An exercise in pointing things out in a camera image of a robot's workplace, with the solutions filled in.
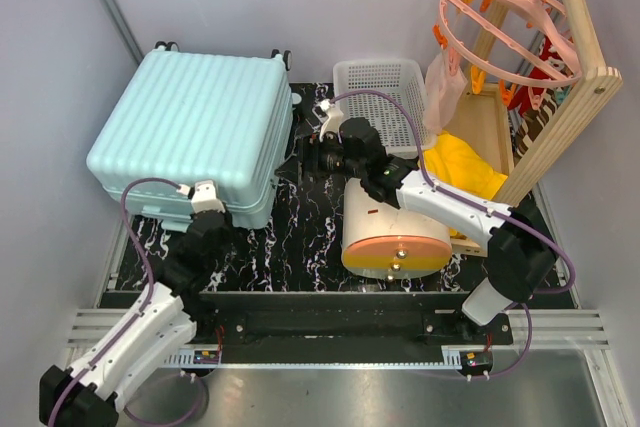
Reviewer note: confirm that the translucent pink plastic bag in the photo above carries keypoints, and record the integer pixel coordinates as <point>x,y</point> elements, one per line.
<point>444,84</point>

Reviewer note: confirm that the light blue hard-shell suitcase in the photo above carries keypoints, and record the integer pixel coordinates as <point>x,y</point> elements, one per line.
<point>189,118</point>

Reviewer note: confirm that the wooden tray base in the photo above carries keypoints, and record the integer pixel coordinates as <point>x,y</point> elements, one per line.
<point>482,121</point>

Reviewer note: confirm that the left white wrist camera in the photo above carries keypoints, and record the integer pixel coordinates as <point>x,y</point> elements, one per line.
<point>203,196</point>

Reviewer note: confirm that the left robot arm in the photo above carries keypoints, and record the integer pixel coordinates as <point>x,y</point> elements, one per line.
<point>95,389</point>

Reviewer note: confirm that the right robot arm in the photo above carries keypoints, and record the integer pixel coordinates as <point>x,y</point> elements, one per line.
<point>520,250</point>

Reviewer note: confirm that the pink round clip hanger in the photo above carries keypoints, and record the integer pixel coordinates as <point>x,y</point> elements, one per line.
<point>543,16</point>

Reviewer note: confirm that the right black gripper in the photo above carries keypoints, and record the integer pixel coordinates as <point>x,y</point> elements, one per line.
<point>308,158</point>

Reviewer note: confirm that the white perforated plastic basket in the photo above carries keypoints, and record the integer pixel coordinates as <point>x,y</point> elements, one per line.
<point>390,88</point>

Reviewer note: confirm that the white round drum box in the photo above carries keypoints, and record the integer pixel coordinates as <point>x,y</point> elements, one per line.
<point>382,242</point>

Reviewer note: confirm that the yellow cloth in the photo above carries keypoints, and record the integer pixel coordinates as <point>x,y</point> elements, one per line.
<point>452,160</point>

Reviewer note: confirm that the red cloth item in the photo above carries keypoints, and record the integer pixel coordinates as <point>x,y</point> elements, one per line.
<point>528,98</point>

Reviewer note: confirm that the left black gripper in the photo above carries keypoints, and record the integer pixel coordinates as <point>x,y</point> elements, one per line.
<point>232,231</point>

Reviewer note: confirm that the wooden hanger rack frame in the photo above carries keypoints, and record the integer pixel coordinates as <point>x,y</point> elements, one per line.
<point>593,90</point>

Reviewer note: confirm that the black marble pattern mat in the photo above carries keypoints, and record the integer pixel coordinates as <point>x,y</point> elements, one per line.
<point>298,251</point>

